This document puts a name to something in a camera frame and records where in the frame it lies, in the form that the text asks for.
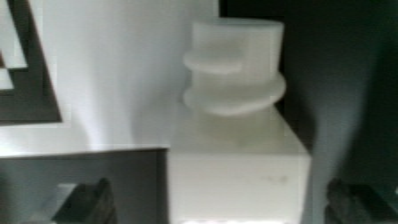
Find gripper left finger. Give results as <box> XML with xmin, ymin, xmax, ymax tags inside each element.
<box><xmin>33</xmin><ymin>178</ymin><xmax>117</xmax><ymax>224</ymax></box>

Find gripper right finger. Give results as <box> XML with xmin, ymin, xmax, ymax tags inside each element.
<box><xmin>323</xmin><ymin>179</ymin><xmax>398</xmax><ymax>224</ymax></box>

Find white table leg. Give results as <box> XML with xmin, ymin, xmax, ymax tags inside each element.
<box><xmin>166</xmin><ymin>18</ymin><xmax>310</xmax><ymax>224</ymax></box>

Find white square tabletop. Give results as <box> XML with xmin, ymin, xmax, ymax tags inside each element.
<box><xmin>0</xmin><ymin>0</ymin><xmax>218</xmax><ymax>158</ymax></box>

